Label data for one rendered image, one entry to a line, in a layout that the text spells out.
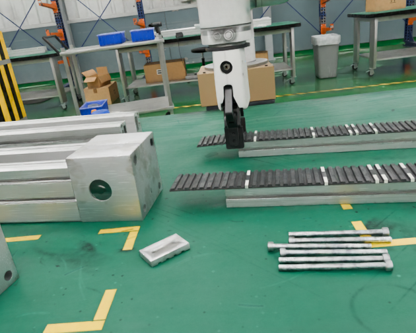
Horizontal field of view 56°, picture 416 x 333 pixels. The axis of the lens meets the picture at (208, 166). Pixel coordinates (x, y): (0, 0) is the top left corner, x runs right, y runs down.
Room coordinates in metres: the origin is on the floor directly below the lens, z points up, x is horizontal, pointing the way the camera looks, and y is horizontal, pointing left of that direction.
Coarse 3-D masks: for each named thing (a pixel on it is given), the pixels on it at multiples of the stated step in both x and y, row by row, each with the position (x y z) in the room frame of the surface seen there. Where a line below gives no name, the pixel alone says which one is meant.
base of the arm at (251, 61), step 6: (252, 18) 1.18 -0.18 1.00; (252, 24) 1.18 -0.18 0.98; (252, 30) 1.17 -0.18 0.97; (252, 36) 1.17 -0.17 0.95; (252, 42) 1.16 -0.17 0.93; (246, 48) 1.15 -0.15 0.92; (252, 48) 1.16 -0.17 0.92; (246, 54) 1.14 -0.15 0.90; (252, 54) 1.16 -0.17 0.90; (246, 60) 1.14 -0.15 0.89; (252, 60) 1.16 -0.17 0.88; (258, 60) 1.18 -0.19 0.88; (264, 60) 1.16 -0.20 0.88; (210, 66) 1.18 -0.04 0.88; (252, 66) 1.11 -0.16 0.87
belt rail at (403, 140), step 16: (256, 144) 0.65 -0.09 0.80; (272, 144) 0.64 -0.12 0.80; (288, 144) 0.64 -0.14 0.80; (304, 144) 0.64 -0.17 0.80; (320, 144) 0.63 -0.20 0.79; (336, 144) 0.63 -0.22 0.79; (352, 144) 0.62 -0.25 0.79; (368, 144) 0.61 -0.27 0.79; (384, 144) 0.61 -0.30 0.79; (400, 144) 0.60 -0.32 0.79
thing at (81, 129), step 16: (128, 112) 0.76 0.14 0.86; (0, 128) 0.80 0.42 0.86; (16, 128) 0.79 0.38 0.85; (32, 128) 0.73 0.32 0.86; (48, 128) 0.71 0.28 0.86; (64, 128) 0.70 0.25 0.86; (80, 128) 0.69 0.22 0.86; (96, 128) 0.68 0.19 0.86; (112, 128) 0.67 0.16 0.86; (128, 128) 0.74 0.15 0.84; (0, 144) 0.73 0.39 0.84; (16, 144) 0.71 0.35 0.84; (32, 144) 0.71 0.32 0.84; (48, 144) 0.70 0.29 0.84
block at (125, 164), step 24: (96, 144) 0.53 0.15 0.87; (120, 144) 0.52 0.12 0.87; (144, 144) 0.52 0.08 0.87; (72, 168) 0.48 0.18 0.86; (96, 168) 0.47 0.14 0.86; (120, 168) 0.47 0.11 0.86; (144, 168) 0.50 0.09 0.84; (96, 192) 0.48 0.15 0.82; (120, 192) 0.47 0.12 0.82; (144, 192) 0.49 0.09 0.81; (96, 216) 0.48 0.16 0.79; (120, 216) 0.47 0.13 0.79; (144, 216) 0.47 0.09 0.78
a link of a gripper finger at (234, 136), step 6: (234, 114) 0.62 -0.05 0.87; (234, 120) 0.62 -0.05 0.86; (228, 126) 0.64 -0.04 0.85; (234, 126) 0.63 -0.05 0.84; (228, 132) 0.64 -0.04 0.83; (234, 132) 0.64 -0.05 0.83; (240, 132) 0.64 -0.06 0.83; (228, 138) 0.65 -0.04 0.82; (234, 138) 0.64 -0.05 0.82; (240, 138) 0.64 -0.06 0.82; (228, 144) 0.65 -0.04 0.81; (234, 144) 0.64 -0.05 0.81; (240, 144) 0.64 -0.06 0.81
